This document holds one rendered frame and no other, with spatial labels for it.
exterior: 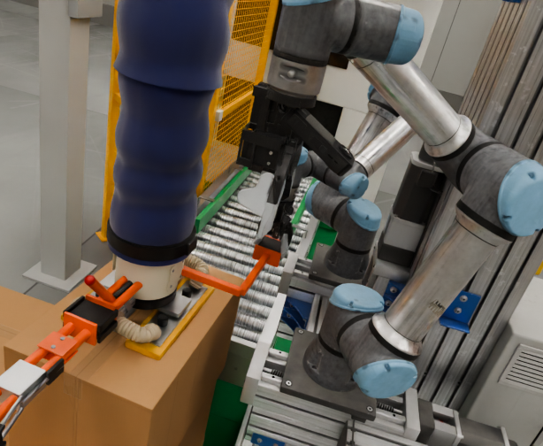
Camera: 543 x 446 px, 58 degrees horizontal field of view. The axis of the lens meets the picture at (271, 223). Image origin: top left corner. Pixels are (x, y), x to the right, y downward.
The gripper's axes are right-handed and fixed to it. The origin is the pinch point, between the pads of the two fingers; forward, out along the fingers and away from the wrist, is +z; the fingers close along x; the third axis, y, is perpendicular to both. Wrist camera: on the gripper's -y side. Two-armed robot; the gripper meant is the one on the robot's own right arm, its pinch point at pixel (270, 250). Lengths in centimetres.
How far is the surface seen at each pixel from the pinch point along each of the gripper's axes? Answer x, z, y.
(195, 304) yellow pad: -12.8, 11.7, 23.4
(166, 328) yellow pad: -14.8, 11.5, 37.2
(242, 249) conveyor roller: -29, 52, -83
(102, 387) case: -19, 14, 59
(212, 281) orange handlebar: -8.4, 0.0, 26.3
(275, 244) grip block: 1.0, -2.4, -0.6
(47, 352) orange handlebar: -27, 2, 67
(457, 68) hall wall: 98, 5, -908
